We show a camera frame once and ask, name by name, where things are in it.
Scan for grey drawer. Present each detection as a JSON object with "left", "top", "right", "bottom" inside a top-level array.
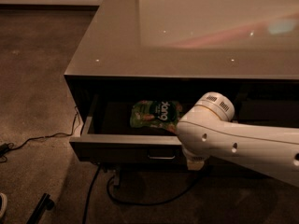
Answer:
[
  {"left": 68, "top": 93, "right": 244, "bottom": 167},
  {"left": 237, "top": 100, "right": 299, "bottom": 128}
]

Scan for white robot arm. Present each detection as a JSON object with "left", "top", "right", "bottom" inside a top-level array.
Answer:
[{"left": 177, "top": 92, "right": 299, "bottom": 187}]

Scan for dark cabinet with glossy top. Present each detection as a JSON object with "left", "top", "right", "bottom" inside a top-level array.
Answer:
[{"left": 64, "top": 0, "right": 299, "bottom": 179}]

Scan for green snack bag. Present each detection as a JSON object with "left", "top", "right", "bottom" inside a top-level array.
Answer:
[{"left": 130, "top": 100, "right": 183, "bottom": 133}]

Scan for black metal stand piece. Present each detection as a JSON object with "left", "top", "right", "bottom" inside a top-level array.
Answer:
[{"left": 26, "top": 193, "right": 55, "bottom": 224}]

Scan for shoe with white sole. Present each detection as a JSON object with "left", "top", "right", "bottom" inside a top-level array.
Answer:
[{"left": 0, "top": 192, "right": 7, "bottom": 220}]

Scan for thick black floor cable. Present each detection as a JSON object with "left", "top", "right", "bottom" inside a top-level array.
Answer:
[{"left": 81, "top": 163, "right": 206, "bottom": 224}]

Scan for thin black cable with adapter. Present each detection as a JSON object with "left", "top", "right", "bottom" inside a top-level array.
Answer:
[{"left": 0, "top": 105, "right": 80, "bottom": 164}]

